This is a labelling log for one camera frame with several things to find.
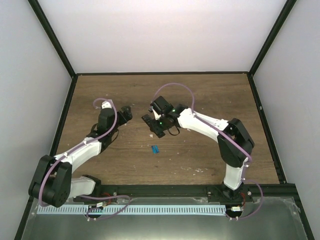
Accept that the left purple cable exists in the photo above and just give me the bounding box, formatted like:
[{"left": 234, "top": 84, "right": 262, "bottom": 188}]
[{"left": 39, "top": 97, "right": 133, "bottom": 222}]

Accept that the metal front plate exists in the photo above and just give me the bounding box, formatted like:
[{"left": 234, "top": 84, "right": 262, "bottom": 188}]
[{"left": 21, "top": 197, "right": 313, "bottom": 240}]

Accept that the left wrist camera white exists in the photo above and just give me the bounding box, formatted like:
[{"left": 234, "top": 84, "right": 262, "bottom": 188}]
[{"left": 100, "top": 99, "right": 113, "bottom": 109}]

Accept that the black frame post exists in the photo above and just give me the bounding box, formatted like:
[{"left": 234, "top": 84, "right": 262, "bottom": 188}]
[
  {"left": 249, "top": 0, "right": 298, "bottom": 76},
  {"left": 26, "top": 0, "right": 76, "bottom": 78}
]

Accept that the black frame post right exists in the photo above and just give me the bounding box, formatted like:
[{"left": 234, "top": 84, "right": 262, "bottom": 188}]
[{"left": 249, "top": 0, "right": 298, "bottom": 76}]

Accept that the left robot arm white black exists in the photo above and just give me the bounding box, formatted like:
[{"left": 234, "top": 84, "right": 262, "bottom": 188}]
[{"left": 28, "top": 106, "right": 133, "bottom": 208}]

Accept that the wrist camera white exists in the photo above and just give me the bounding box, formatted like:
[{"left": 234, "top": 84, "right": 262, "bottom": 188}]
[
  {"left": 100, "top": 99, "right": 113, "bottom": 109},
  {"left": 149, "top": 106, "right": 162, "bottom": 121}
]

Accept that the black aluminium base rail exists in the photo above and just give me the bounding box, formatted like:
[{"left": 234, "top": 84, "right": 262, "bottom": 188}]
[{"left": 72, "top": 183, "right": 296, "bottom": 203}]

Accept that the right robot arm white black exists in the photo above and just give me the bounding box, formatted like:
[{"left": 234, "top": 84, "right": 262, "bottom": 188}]
[{"left": 142, "top": 96, "right": 255, "bottom": 202}]

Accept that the light blue slotted cable duct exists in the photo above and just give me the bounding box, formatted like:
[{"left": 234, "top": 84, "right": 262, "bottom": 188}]
[{"left": 36, "top": 204, "right": 226, "bottom": 216}]

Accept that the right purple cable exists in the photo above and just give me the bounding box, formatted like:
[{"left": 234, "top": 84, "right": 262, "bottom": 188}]
[{"left": 152, "top": 82, "right": 265, "bottom": 221}]

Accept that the blue battery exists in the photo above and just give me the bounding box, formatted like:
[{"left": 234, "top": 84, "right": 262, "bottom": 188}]
[
  {"left": 154, "top": 145, "right": 159, "bottom": 153},
  {"left": 151, "top": 145, "right": 156, "bottom": 154}
]

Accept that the black remote control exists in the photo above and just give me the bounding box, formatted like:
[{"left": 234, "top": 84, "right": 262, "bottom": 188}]
[{"left": 141, "top": 114, "right": 164, "bottom": 138}]

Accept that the black frame post left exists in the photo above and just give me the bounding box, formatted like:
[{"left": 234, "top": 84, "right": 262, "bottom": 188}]
[{"left": 26, "top": 0, "right": 76, "bottom": 78}]

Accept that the purple cable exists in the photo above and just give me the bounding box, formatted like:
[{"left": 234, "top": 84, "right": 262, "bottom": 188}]
[
  {"left": 152, "top": 82, "right": 265, "bottom": 221},
  {"left": 39, "top": 97, "right": 133, "bottom": 222}
]

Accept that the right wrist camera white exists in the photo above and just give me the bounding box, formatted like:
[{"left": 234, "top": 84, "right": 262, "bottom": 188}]
[{"left": 149, "top": 106, "right": 162, "bottom": 121}]

